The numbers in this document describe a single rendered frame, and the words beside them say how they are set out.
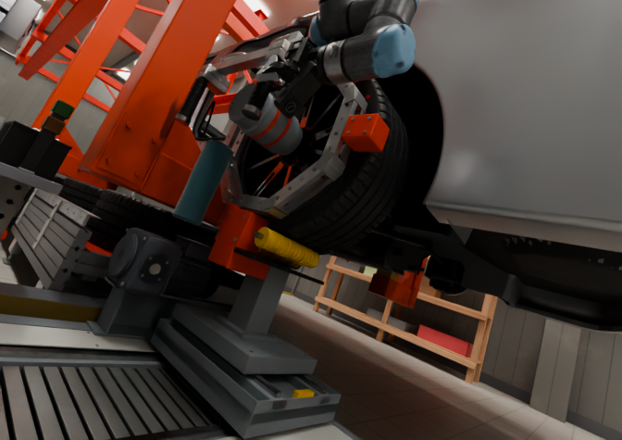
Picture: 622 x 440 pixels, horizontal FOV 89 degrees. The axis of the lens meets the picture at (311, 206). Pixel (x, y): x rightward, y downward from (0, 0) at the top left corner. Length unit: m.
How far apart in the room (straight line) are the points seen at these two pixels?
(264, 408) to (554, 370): 4.01
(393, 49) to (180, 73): 0.91
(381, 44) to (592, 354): 4.56
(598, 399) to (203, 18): 4.83
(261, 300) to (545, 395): 3.91
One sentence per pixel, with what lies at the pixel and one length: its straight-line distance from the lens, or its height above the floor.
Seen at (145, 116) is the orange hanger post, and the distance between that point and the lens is 1.25.
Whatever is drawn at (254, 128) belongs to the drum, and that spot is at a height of 0.79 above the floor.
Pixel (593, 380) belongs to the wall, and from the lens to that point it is 4.87.
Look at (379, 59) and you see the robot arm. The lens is 0.58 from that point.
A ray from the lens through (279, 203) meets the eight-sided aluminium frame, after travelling 0.87.
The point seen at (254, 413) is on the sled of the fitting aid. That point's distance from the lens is 0.82.
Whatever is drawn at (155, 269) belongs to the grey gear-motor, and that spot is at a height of 0.32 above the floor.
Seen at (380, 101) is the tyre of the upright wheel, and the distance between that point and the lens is 0.98.
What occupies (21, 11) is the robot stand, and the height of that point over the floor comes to 0.74.
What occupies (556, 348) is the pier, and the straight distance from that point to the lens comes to 4.60.
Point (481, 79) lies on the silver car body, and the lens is 1.07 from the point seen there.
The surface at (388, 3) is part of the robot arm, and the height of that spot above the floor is 0.92.
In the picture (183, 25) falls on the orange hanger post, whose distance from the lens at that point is 1.37.
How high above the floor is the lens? 0.46
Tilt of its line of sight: 12 degrees up
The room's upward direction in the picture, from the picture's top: 21 degrees clockwise
